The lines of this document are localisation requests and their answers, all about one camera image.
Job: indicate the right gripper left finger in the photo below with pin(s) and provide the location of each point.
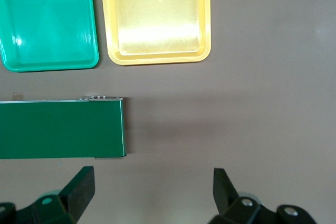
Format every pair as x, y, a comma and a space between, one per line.
78, 192

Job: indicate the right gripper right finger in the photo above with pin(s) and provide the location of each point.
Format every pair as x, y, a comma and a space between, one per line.
223, 195

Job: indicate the green plastic tray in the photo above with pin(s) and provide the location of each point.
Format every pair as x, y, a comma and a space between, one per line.
47, 19

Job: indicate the yellow plastic tray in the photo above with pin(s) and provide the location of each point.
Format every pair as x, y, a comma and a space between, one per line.
157, 11

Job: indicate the green conveyor belt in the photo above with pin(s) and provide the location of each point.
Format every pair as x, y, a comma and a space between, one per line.
60, 129

